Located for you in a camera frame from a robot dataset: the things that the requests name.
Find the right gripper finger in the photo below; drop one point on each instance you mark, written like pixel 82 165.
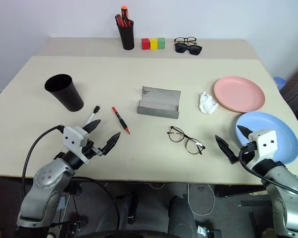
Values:
pixel 244 131
pixel 226 147

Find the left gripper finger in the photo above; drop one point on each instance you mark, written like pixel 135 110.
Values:
pixel 93 125
pixel 111 143

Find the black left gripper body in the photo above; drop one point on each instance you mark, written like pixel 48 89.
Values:
pixel 90 148

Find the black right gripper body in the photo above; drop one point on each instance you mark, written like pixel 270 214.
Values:
pixel 248 155

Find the white marker black cap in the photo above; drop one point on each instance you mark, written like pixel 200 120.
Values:
pixel 92 115

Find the red and black pen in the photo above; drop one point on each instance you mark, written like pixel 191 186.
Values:
pixel 120 120

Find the thin black round-frame glasses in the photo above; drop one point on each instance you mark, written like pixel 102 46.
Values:
pixel 184 136

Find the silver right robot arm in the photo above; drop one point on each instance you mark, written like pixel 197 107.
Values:
pixel 285 188

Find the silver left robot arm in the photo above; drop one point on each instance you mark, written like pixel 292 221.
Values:
pixel 43 177

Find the wide black plastic cup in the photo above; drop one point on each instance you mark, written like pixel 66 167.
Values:
pixel 69 98

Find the pink plate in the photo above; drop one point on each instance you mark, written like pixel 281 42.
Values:
pixel 238 93

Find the blue plate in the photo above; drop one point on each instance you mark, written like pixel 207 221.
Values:
pixel 285 134

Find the crumpled white paper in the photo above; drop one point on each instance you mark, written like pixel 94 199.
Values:
pixel 207 102

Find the blue round container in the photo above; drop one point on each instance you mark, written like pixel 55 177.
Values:
pixel 279 83

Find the grey metal tray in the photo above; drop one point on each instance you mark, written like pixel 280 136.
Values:
pixel 159 101

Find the dark rounded shape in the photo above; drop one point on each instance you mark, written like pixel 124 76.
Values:
pixel 126 205
pixel 181 218

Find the tall black pen holder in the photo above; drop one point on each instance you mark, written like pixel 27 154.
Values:
pixel 126 37

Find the red block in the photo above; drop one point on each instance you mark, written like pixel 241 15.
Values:
pixel 145 44

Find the yellow block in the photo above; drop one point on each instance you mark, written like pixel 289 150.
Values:
pixel 153 44

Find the black sunglasses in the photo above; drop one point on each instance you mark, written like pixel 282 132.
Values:
pixel 181 48

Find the green block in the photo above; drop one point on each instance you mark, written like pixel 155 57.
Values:
pixel 161 43

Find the brown clear-lens glasses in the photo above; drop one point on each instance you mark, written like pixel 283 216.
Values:
pixel 188 38

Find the orange-capped black screwdriver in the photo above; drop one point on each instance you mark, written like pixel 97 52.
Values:
pixel 124 12

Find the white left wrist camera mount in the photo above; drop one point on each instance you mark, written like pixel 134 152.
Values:
pixel 73 138

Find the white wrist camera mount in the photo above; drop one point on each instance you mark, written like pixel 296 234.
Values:
pixel 73 138
pixel 265 142

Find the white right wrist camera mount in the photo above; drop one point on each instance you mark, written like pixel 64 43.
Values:
pixel 265 142

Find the black table frame bar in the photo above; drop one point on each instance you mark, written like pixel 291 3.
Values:
pixel 238 191

